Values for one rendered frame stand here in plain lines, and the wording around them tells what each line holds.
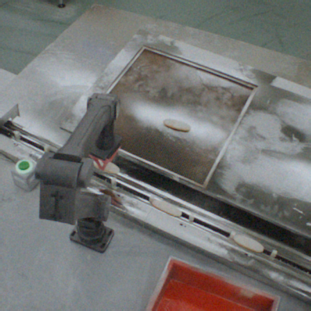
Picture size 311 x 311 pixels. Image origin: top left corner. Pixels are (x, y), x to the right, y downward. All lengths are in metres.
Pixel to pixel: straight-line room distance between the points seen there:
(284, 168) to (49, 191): 0.86
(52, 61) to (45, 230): 0.90
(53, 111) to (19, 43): 2.03
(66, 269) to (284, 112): 0.95
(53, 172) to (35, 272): 0.51
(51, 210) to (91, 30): 1.46
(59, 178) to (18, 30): 3.11
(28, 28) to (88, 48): 1.88
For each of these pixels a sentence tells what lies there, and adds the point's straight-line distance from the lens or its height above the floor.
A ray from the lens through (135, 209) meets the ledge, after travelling 1.37.
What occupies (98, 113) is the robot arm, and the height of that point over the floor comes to 1.24.
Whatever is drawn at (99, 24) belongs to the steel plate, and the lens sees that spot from 2.29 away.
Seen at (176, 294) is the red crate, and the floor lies 0.82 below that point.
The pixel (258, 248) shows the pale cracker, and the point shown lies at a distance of 1.35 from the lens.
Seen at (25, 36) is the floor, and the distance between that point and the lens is 3.83.
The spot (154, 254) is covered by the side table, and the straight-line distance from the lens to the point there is 1.33.
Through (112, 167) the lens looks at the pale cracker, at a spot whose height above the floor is 0.93.
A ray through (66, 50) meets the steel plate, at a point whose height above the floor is 0.82.
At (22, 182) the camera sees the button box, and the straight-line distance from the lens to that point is 1.47.
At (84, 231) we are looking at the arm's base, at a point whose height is 0.89.
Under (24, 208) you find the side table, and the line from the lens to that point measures 1.45.
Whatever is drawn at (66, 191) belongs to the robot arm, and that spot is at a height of 1.29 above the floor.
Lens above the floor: 1.97
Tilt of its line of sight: 48 degrees down
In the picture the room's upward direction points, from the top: 5 degrees clockwise
